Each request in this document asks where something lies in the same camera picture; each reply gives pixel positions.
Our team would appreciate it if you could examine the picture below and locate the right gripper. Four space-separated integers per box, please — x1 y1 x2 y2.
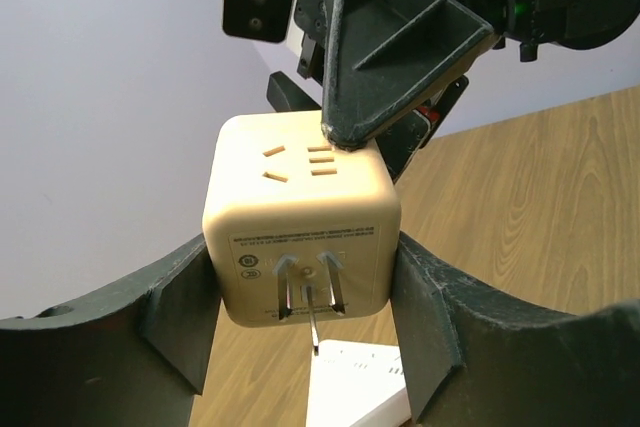
266 0 498 183

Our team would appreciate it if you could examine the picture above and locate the white triangular power strip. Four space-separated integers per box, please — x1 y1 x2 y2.
305 339 411 427

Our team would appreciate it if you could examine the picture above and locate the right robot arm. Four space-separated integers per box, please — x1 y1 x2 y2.
266 0 639 178

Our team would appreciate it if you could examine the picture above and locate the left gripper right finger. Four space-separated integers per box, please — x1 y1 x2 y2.
391 235 639 426

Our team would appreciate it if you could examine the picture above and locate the beige cube socket adapter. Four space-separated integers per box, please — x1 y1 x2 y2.
202 111 401 328

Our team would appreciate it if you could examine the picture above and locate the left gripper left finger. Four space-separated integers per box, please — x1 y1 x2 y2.
1 236 220 426

